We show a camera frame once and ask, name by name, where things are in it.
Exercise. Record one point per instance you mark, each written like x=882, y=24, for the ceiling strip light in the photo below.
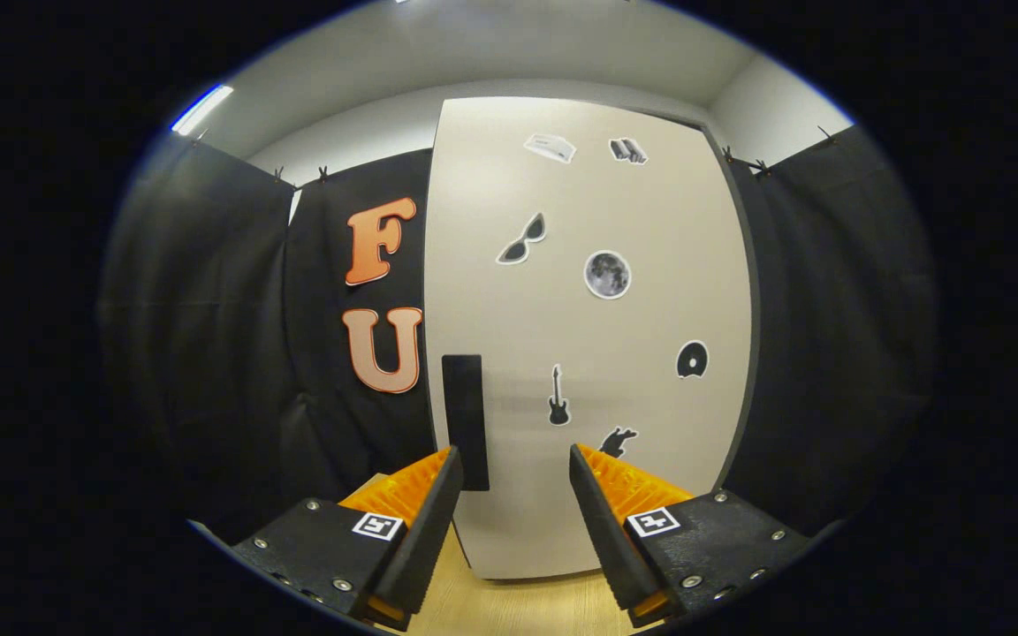
x=201, y=109

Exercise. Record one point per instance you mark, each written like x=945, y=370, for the black backdrop cloth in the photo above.
x=827, y=353

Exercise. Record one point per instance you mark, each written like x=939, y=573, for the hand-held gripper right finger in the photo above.
x=611, y=530

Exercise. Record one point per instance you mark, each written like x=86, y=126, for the beige shoe cabinet door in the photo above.
x=518, y=318

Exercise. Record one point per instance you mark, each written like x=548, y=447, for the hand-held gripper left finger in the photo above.
x=425, y=539

